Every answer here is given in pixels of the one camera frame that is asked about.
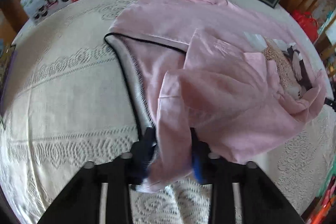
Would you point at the cream lace tablecloth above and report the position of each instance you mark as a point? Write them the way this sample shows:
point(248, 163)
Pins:
point(65, 98)

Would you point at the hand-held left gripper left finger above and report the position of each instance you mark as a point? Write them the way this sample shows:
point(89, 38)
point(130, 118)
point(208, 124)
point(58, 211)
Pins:
point(147, 158)

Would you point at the gold patterned bag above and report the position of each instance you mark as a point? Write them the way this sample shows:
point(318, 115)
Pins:
point(6, 64)

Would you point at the red plastic bag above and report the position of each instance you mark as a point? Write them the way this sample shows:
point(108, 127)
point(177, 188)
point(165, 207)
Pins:
point(305, 24)

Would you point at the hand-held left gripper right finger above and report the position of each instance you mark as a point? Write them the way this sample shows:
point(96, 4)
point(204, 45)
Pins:
point(197, 169)

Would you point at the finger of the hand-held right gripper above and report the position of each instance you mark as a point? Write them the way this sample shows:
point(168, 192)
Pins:
point(331, 103)

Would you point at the pink printed t-shirt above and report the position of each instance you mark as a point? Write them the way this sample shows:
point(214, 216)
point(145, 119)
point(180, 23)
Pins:
point(223, 98)

